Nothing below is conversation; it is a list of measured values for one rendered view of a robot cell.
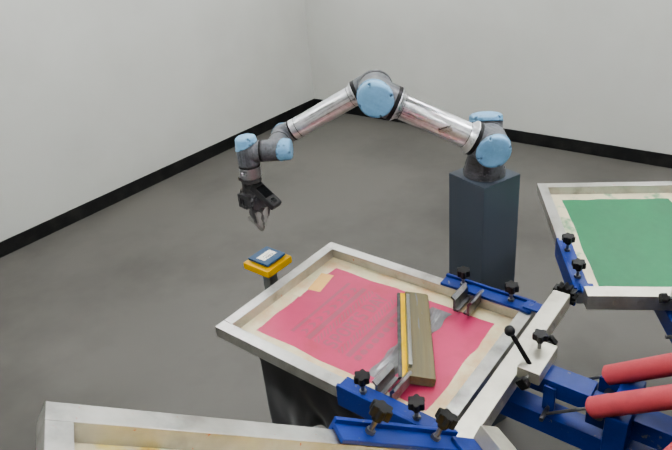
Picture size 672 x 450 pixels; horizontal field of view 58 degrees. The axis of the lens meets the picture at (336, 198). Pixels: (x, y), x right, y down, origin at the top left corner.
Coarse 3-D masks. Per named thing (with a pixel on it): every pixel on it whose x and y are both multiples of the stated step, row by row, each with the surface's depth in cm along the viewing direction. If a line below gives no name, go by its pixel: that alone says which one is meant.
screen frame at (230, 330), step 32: (320, 256) 220; (352, 256) 219; (288, 288) 208; (448, 288) 197; (224, 320) 192; (512, 320) 180; (256, 352) 180; (288, 352) 176; (320, 384) 166; (480, 384) 158
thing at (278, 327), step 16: (304, 304) 201; (272, 320) 195; (288, 320) 194; (272, 336) 188; (288, 336) 187; (320, 352) 180; (336, 352) 179; (384, 352) 177; (352, 368) 173; (368, 368) 172; (448, 368) 169; (448, 384) 164; (432, 400) 159
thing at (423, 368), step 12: (420, 300) 192; (420, 312) 187; (420, 324) 182; (420, 336) 177; (420, 348) 172; (432, 348) 173; (420, 360) 168; (432, 360) 168; (420, 372) 164; (432, 372) 164; (420, 384) 163; (432, 384) 163
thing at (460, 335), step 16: (336, 272) 217; (336, 288) 208; (368, 288) 206; (384, 288) 206; (432, 304) 196; (448, 320) 188; (464, 320) 187; (480, 320) 187; (432, 336) 182; (448, 336) 181; (464, 336) 181; (480, 336) 180; (448, 352) 175; (464, 352) 175
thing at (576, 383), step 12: (552, 372) 153; (564, 372) 153; (540, 384) 153; (552, 384) 150; (564, 384) 149; (576, 384) 149; (588, 384) 148; (564, 396) 150; (576, 396) 147; (588, 396) 145
